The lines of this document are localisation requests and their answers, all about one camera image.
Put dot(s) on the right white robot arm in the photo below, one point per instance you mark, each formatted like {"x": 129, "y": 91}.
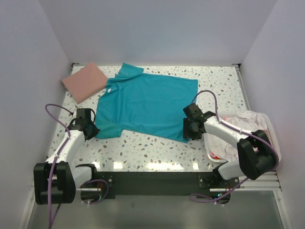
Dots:
{"x": 256, "y": 155}

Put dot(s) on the orange t shirt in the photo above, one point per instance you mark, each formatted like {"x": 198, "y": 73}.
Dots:
{"x": 213, "y": 156}

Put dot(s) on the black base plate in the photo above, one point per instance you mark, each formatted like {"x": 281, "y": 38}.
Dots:
{"x": 109, "y": 185}

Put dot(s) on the aluminium front rail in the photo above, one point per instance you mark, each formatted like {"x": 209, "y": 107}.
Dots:
{"x": 268, "y": 181}

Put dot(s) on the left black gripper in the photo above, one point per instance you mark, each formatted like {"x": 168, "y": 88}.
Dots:
{"x": 95, "y": 131}

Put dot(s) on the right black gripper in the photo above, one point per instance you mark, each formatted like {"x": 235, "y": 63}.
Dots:
{"x": 187, "y": 133}

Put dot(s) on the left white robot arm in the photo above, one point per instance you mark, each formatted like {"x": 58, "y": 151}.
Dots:
{"x": 56, "y": 179}

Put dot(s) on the white plastic basket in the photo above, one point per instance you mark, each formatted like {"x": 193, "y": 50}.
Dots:
{"x": 247, "y": 120}

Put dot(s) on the folded pink t shirt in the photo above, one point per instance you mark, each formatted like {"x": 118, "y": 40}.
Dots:
{"x": 85, "y": 83}

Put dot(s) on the teal t shirt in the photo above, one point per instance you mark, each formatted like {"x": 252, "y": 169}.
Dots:
{"x": 144, "y": 103}

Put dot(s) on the white t shirt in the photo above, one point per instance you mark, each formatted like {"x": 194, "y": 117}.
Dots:
{"x": 228, "y": 132}

